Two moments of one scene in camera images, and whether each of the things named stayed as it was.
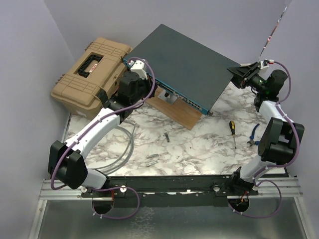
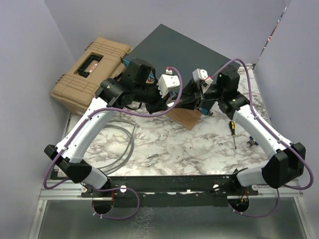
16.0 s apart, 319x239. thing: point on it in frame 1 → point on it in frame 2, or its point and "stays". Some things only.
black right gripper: [247, 72] → [192, 93]
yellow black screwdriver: [232, 126] stays
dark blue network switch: [185, 68] stays
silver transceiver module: [152, 156] stays
